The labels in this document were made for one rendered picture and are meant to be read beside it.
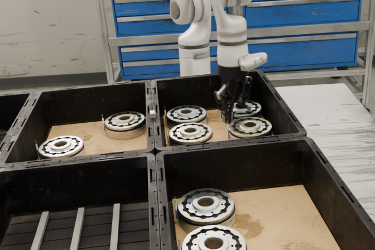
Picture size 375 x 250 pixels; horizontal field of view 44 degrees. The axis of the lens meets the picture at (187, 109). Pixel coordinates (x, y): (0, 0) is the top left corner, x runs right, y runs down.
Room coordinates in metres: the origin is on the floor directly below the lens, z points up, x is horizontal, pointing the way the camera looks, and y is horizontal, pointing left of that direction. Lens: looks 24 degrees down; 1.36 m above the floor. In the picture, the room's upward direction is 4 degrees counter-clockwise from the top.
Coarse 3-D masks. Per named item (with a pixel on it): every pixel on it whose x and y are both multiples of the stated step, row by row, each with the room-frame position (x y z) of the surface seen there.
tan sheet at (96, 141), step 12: (60, 132) 1.10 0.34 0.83; (72, 132) 1.09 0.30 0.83; (84, 132) 1.08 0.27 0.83; (96, 132) 1.08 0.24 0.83; (84, 144) 1.02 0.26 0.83; (96, 144) 1.01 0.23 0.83; (108, 144) 1.01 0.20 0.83; (120, 144) 1.00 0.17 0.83; (132, 144) 1.00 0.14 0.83; (144, 144) 1.00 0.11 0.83
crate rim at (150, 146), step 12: (108, 84) 1.16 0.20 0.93; (120, 84) 1.15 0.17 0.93; (132, 84) 1.15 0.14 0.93; (36, 96) 1.11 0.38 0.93; (24, 120) 0.97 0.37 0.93; (12, 144) 0.85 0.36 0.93; (84, 156) 0.77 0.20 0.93; (96, 156) 0.77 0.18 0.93; (108, 156) 0.77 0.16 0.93; (0, 168) 0.76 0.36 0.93
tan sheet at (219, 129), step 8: (208, 112) 1.15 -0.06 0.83; (216, 112) 1.15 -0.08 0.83; (208, 120) 1.10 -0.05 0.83; (216, 120) 1.10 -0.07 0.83; (168, 128) 1.07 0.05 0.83; (216, 128) 1.05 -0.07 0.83; (224, 128) 1.05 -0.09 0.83; (168, 136) 1.03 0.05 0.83; (216, 136) 1.01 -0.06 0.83; (224, 136) 1.00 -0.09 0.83; (168, 144) 0.99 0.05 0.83
